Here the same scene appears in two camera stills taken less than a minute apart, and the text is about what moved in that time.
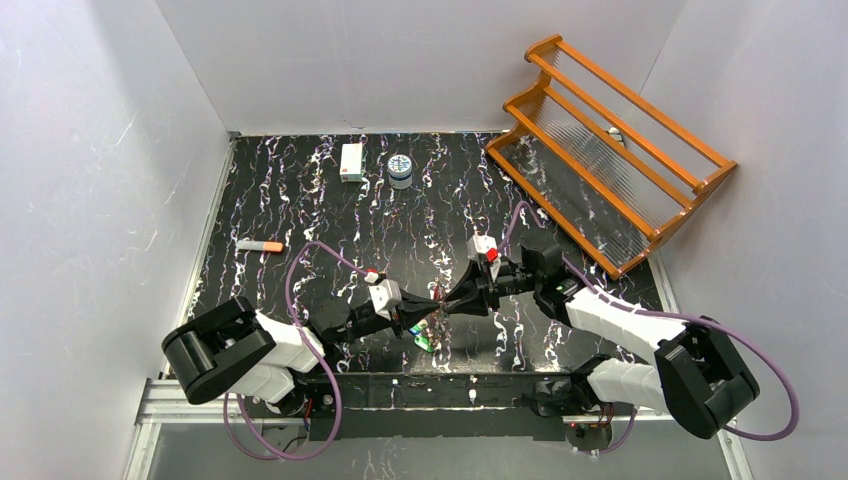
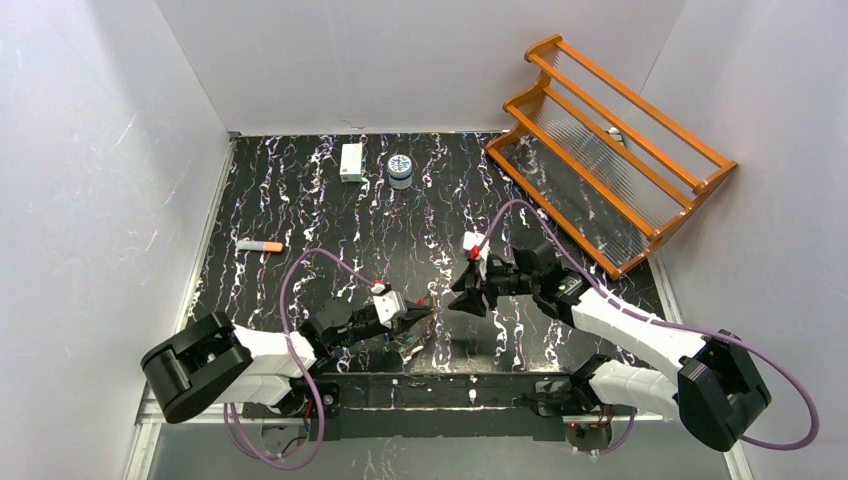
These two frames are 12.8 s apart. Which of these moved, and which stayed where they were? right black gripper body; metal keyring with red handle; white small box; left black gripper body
Moved: metal keyring with red handle
Stayed: white small box; right black gripper body; left black gripper body
